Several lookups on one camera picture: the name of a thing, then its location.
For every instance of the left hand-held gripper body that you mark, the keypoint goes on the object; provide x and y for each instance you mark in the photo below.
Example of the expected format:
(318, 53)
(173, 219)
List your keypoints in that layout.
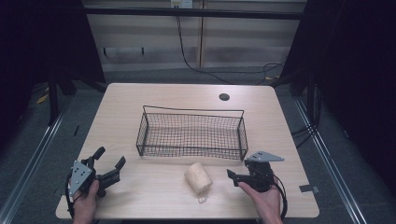
(81, 175)

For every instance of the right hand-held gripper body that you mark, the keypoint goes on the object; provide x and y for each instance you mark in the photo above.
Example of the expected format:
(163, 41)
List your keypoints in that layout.
(261, 174)

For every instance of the person's left hand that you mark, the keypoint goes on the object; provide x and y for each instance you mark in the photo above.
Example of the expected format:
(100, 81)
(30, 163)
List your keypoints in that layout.
(85, 202)

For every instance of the person's right hand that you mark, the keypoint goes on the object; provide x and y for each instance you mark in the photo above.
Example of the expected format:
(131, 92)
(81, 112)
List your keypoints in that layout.
(264, 203)

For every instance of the small black floor strip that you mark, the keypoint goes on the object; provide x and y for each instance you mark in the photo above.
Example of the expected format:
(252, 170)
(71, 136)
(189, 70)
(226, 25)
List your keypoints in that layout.
(76, 130)

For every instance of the grey floor tape piece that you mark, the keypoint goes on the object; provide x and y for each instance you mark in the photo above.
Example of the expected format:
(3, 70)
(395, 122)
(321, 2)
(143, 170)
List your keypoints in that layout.
(308, 188)

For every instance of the black metal stand leg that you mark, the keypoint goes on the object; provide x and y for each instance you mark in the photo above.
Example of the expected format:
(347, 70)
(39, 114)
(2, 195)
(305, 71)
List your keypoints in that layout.
(53, 99)

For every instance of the dark round table grommet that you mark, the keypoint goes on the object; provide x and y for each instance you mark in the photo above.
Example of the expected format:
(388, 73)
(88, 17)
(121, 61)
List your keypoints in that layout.
(224, 96)

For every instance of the yellow floor tape piece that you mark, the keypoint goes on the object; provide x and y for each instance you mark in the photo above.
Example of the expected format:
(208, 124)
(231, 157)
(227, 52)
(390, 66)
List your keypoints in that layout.
(42, 98)

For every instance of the black curtain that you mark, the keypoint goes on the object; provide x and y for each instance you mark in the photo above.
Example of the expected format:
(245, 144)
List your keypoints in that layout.
(358, 77)
(37, 46)

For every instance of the metal floor rail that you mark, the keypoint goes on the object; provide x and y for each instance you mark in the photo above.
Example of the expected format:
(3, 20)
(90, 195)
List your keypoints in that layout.
(333, 161)
(31, 161)

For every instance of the black horizontal frame bar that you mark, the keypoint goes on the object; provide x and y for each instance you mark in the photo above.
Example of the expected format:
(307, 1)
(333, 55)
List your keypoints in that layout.
(186, 12)

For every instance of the white wall socket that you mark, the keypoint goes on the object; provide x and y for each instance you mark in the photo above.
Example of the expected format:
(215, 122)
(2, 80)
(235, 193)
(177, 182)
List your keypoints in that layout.
(181, 3)

